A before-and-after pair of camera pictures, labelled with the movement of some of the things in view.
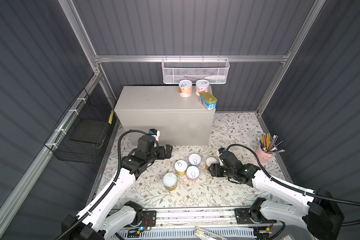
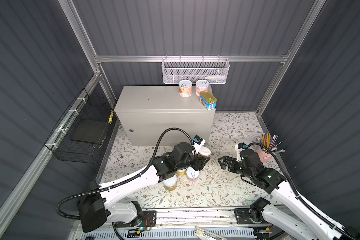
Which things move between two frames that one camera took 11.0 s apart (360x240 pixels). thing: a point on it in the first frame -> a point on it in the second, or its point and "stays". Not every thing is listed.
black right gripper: (214, 167) -> (232, 161)
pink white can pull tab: (201, 85) stays
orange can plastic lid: (210, 160) -> (205, 151)
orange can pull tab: (185, 88) stays
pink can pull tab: (192, 173) stays
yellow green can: (170, 181) stays
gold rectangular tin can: (207, 100) stays
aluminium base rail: (178, 218) stays
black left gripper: (167, 150) -> (199, 162)
